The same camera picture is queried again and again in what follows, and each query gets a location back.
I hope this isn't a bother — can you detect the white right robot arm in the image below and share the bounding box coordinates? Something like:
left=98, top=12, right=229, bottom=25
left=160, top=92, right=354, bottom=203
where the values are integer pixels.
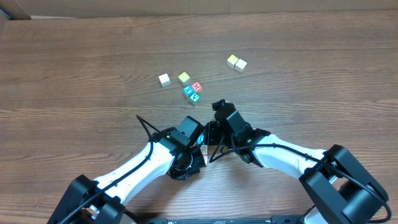
left=205, top=121, right=392, bottom=223

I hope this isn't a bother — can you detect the plain cream wooden block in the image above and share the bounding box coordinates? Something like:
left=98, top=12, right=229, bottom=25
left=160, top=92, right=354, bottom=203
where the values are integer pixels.
left=200, top=145, right=208, bottom=156

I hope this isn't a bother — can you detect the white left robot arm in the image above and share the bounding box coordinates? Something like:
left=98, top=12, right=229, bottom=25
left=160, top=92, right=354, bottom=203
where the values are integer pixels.
left=49, top=136, right=206, bottom=223

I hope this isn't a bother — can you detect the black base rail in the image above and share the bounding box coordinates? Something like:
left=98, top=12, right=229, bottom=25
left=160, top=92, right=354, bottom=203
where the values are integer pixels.
left=120, top=212, right=303, bottom=224

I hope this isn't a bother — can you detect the red Y wooden block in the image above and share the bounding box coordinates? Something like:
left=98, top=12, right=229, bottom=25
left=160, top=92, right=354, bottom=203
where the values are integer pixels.
left=203, top=155, right=208, bottom=166

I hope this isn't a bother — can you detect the yellow ring wooden block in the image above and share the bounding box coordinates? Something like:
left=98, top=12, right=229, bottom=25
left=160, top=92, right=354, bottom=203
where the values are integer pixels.
left=234, top=58, right=247, bottom=73

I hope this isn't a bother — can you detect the blue X wooden block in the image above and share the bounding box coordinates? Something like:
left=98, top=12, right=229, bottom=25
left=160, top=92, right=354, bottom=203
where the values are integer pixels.
left=183, top=85, right=195, bottom=98

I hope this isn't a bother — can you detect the green V wooden block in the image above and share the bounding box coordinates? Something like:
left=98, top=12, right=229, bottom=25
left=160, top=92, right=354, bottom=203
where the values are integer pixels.
left=188, top=93, right=201, bottom=105

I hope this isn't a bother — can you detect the white picture wooden block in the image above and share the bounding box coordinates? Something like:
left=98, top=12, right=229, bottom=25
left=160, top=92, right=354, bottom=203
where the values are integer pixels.
left=159, top=73, right=171, bottom=87

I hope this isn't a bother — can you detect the yellow top wooden block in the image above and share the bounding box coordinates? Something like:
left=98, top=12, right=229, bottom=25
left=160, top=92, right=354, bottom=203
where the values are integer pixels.
left=226, top=54, right=239, bottom=69

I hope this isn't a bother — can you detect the blue D wooden block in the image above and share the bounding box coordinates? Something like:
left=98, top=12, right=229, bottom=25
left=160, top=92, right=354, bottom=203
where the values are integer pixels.
left=197, top=134, right=205, bottom=145

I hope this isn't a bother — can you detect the red M wooden block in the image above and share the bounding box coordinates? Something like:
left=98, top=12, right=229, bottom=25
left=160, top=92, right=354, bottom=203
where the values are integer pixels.
left=191, top=82, right=203, bottom=93

